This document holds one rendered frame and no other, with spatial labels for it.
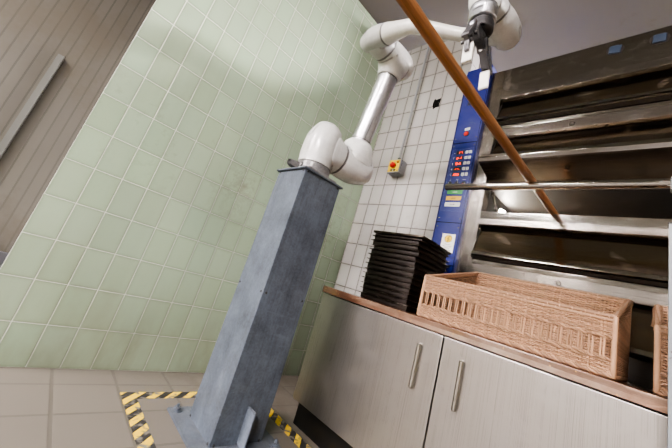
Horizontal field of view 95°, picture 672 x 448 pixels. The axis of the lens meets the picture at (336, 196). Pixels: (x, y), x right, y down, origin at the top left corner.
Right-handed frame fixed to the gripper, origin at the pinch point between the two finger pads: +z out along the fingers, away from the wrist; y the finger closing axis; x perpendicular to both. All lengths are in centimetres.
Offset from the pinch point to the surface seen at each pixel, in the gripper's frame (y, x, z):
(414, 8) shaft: 39.4, 4.0, 15.4
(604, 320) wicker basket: -32, 27, 64
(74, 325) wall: 50, -123, 110
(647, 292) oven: -82, 35, 48
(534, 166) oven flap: -75, -1, -4
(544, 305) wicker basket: -32, 14, 63
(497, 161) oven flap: -70, -16, -6
